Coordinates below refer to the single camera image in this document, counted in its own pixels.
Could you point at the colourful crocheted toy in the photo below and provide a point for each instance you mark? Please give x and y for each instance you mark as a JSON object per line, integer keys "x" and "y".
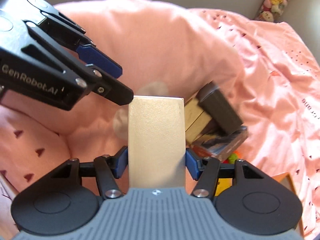
{"x": 233, "y": 157}

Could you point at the dark grey box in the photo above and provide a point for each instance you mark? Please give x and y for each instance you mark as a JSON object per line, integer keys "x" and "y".
{"x": 220, "y": 110}

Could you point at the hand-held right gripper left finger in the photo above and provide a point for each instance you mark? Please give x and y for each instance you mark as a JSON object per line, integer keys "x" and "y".
{"x": 120, "y": 162}

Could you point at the cream box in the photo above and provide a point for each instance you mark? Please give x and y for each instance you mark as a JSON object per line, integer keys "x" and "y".
{"x": 156, "y": 142}

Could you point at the orange cardboard box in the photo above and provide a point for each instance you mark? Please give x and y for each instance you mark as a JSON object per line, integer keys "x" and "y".
{"x": 286, "y": 183}

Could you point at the gold box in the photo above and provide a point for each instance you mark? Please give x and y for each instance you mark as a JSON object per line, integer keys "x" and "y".
{"x": 200, "y": 130}
{"x": 193, "y": 111}

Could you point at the white plush toy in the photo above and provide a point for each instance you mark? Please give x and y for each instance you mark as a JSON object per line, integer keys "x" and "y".
{"x": 121, "y": 125}

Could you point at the yellow round container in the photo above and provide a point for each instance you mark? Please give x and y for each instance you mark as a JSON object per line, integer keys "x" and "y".
{"x": 223, "y": 187}

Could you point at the pink printed blanket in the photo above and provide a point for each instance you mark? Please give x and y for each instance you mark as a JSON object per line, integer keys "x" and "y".
{"x": 270, "y": 80}

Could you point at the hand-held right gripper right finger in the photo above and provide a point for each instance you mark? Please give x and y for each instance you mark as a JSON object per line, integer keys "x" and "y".
{"x": 192, "y": 163}

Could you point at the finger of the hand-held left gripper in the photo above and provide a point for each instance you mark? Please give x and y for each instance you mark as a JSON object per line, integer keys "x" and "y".
{"x": 117, "y": 93}
{"x": 100, "y": 58}

